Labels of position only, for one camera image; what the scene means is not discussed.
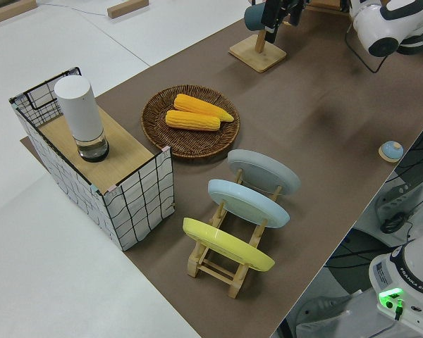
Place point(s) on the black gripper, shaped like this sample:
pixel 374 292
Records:
pixel 284 7

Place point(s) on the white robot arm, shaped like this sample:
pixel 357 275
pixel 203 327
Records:
pixel 409 271
pixel 373 21

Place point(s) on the dark teal mug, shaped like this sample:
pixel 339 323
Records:
pixel 254 17

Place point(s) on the wooden stand with square base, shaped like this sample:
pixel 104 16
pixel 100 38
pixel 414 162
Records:
pixel 257 58

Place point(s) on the yellow corn cob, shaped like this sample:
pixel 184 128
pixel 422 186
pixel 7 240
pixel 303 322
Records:
pixel 197 104
pixel 192 120

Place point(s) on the brown table mat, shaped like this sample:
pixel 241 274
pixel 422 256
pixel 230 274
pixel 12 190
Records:
pixel 303 158

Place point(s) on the grey plate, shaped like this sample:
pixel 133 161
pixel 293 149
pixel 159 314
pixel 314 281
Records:
pixel 264 169

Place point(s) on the wooden block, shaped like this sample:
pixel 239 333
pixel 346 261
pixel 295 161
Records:
pixel 10 10
pixel 127 8

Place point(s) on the brown wicker basket tray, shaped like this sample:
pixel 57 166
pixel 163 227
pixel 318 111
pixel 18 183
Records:
pixel 194 144

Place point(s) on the blue bell on wooden base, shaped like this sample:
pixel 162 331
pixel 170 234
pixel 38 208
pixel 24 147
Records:
pixel 391 150

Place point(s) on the light blue plate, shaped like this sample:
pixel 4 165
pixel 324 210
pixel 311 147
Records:
pixel 246 202

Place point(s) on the wooden shelf board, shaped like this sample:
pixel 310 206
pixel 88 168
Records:
pixel 123 148

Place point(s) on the white housing with holes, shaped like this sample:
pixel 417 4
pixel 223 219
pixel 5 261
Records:
pixel 395 204

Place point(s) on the white cylinder with dark base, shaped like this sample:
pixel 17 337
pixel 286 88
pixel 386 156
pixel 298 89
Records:
pixel 79 109

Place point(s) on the yellow plate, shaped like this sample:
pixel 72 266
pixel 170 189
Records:
pixel 225 244

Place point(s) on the white black-grid storage box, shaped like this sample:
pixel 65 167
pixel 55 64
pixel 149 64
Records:
pixel 141 207

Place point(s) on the wooden plate rack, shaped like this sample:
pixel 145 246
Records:
pixel 215 273

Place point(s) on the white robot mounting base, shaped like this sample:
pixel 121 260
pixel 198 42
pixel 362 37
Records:
pixel 338 317

